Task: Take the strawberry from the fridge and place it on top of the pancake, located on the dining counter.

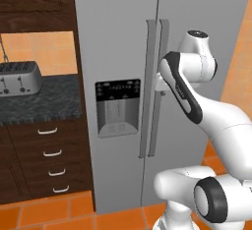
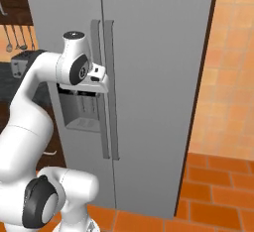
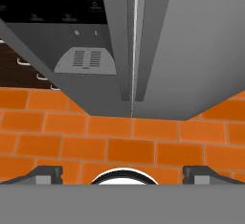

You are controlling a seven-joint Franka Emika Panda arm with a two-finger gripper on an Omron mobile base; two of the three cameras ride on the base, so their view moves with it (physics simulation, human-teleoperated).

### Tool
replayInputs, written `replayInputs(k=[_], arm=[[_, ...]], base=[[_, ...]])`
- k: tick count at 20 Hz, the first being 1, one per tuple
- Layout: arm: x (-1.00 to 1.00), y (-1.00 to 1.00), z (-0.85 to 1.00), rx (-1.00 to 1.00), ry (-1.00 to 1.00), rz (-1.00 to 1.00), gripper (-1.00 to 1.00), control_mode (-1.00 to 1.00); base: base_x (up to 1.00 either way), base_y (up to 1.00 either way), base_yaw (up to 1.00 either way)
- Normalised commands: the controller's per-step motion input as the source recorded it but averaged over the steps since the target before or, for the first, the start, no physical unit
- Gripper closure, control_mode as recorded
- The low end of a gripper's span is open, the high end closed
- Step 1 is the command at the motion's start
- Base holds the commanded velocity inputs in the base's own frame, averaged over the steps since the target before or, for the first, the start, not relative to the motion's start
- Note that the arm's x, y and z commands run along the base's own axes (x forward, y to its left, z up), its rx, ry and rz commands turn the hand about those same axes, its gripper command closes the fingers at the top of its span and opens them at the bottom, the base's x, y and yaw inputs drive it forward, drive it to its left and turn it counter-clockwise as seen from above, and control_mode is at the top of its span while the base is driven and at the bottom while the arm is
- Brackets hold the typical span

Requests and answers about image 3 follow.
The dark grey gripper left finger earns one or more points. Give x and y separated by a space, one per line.
48 174

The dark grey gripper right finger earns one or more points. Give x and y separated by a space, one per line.
197 174

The grey fridge door with dispenser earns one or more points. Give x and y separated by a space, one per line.
86 97

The plain grey fridge door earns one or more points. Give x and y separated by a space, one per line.
197 58

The white and black round object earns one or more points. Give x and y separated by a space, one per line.
124 178

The dark brown drawer cabinet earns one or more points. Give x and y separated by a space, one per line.
12 74

